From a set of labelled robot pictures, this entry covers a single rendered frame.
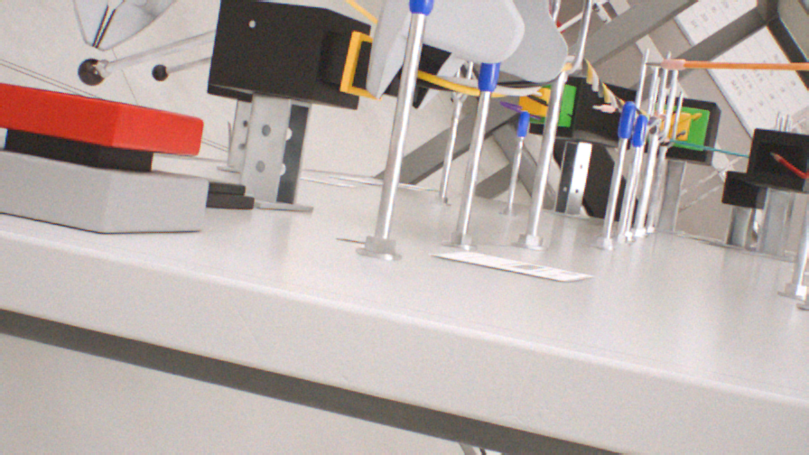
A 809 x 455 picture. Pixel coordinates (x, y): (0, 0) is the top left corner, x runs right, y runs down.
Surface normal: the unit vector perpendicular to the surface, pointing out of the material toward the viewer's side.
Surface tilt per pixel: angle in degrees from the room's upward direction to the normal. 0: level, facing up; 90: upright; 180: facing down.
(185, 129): 42
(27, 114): 90
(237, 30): 97
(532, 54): 100
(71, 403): 0
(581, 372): 90
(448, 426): 90
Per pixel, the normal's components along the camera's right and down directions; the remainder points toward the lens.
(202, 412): 0.82, -0.52
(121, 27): 0.39, -0.13
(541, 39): -0.42, 0.09
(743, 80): -0.36, -0.14
